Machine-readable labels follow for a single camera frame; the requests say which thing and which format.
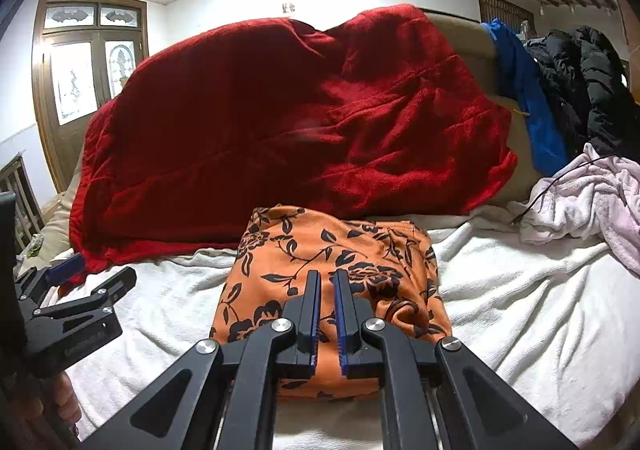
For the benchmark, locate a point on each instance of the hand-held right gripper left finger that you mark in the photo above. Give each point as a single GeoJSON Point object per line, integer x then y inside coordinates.
{"type": "Point", "coordinates": [315, 315]}

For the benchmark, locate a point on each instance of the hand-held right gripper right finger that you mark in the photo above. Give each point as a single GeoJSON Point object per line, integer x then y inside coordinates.
{"type": "Point", "coordinates": [341, 315]}

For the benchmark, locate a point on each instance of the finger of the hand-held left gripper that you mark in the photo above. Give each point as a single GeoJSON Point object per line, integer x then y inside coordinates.
{"type": "Point", "coordinates": [100, 292]}
{"type": "Point", "coordinates": [70, 264]}

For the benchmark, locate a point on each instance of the orange floral garment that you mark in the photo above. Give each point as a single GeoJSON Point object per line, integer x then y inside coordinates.
{"type": "Point", "coordinates": [325, 250]}

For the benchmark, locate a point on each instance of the person's left hand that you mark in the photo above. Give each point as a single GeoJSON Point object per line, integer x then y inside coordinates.
{"type": "Point", "coordinates": [67, 405]}

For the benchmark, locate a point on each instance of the green packet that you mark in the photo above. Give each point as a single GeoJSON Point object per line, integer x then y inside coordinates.
{"type": "Point", "coordinates": [36, 246]}

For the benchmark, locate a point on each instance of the dark wooden slatted bench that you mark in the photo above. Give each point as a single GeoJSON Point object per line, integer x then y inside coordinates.
{"type": "Point", "coordinates": [22, 195]}

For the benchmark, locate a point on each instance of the white towel blanket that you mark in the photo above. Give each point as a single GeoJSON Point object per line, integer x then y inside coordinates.
{"type": "Point", "coordinates": [525, 320]}

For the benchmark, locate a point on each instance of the wooden glass door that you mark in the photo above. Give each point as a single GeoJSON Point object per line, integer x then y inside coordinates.
{"type": "Point", "coordinates": [75, 79]}

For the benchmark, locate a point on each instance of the red blanket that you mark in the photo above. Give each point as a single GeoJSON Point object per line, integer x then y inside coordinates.
{"type": "Point", "coordinates": [275, 129]}

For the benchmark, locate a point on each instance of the pale pink fleece cloth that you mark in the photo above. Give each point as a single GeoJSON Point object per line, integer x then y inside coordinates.
{"type": "Point", "coordinates": [590, 205]}

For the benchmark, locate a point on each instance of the blue jacket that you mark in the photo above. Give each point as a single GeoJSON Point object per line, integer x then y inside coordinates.
{"type": "Point", "coordinates": [530, 94]}

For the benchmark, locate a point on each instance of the beige sofa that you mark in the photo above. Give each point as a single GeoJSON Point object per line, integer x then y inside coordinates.
{"type": "Point", "coordinates": [460, 44]}

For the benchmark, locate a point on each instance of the black puffer jacket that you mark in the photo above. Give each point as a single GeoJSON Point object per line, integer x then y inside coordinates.
{"type": "Point", "coordinates": [585, 79]}

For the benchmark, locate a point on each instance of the wooden lattice screen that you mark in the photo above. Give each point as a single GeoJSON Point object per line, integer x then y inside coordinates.
{"type": "Point", "coordinates": [502, 12]}

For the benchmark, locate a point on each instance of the small wall ornament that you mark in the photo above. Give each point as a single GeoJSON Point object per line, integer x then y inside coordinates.
{"type": "Point", "coordinates": [288, 7]}

